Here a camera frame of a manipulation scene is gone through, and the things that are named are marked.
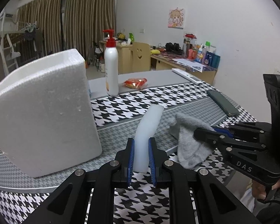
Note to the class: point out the white air conditioner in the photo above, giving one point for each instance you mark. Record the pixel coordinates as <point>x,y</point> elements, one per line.
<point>7,15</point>

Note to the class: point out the black smartphone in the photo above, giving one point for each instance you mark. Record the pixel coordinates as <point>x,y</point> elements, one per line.
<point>223,103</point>

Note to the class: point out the wooden desk with drawers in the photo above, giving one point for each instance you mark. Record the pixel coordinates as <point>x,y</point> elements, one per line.
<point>128,63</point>

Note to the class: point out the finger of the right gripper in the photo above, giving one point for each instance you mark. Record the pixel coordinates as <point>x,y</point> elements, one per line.
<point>214,138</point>
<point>224,130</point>

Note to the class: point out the person's right hand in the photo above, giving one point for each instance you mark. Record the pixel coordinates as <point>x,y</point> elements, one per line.
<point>259,190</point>

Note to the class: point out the brown striped curtains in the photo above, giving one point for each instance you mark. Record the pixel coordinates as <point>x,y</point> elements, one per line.
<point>69,24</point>

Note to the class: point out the white foam tube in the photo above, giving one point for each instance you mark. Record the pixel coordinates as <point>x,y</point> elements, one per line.
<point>146,129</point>

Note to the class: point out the green spray bottle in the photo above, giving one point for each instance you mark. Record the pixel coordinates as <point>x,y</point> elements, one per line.
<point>131,37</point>

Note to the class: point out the white styrofoam box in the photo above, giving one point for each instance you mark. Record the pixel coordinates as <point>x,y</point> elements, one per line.
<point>46,118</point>

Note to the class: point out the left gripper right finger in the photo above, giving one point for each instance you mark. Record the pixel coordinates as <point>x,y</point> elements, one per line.
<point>195,196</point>

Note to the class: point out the grey sock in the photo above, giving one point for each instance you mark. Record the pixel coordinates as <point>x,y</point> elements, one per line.
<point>191,152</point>

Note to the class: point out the white lotion pump bottle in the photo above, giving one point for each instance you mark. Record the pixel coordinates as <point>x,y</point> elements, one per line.
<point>111,64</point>

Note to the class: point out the white remote control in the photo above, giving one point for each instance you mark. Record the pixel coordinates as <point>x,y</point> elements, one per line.
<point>187,76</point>

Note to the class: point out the white metal bunk bed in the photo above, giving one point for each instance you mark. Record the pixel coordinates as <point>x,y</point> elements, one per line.
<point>11,33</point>

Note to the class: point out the printed paper sheets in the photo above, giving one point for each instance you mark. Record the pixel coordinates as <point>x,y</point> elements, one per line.
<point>194,65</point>

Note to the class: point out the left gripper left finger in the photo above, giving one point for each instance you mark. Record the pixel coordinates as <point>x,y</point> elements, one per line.
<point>87,196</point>

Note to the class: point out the wooden smiley chair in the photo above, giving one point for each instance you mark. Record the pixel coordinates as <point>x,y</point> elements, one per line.
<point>141,53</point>

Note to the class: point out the anime girl poster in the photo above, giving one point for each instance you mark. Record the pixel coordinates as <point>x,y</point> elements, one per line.
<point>176,18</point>

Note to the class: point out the red snack packet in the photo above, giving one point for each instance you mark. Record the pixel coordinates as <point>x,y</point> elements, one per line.
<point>135,83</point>

